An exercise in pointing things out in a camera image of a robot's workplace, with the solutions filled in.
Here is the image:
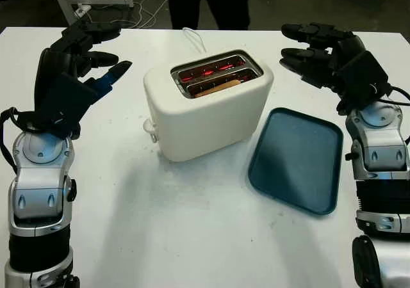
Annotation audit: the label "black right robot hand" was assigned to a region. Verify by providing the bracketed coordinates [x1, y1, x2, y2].
[279, 22, 368, 97]

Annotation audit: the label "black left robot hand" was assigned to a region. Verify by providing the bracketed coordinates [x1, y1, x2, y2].
[34, 22, 133, 110]

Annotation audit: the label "brown toast slice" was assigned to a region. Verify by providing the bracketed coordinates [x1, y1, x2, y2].
[195, 79, 241, 99]

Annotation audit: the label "person in beige hoodie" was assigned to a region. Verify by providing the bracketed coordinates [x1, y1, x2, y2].
[165, 0, 250, 31]

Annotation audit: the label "white two-slot toaster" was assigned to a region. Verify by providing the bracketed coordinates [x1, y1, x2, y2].
[143, 49, 275, 163]

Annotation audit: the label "blue plastic tray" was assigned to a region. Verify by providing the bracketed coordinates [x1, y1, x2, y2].
[247, 107, 344, 221]

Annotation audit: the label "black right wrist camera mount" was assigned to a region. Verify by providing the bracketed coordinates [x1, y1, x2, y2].
[335, 51, 392, 107]

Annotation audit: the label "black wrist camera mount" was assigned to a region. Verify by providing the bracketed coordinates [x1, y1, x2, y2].
[335, 51, 392, 107]
[17, 72, 99, 139]

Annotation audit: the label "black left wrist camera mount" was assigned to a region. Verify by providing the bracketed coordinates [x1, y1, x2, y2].
[17, 72, 99, 139]

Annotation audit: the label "white metal desk frame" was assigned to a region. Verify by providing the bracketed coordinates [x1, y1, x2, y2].
[49, 0, 134, 28]

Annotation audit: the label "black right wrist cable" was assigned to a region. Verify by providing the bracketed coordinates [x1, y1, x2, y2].
[381, 84, 410, 106]

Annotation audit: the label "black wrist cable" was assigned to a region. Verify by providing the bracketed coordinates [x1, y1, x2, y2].
[0, 107, 29, 173]
[381, 84, 410, 106]

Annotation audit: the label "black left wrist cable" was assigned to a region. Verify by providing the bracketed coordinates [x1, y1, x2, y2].
[0, 107, 29, 173]

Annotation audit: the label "white floor cables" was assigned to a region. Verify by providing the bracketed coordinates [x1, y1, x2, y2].
[79, 0, 170, 29]

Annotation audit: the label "white toaster power cable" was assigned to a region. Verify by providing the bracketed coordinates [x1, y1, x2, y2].
[182, 28, 208, 54]

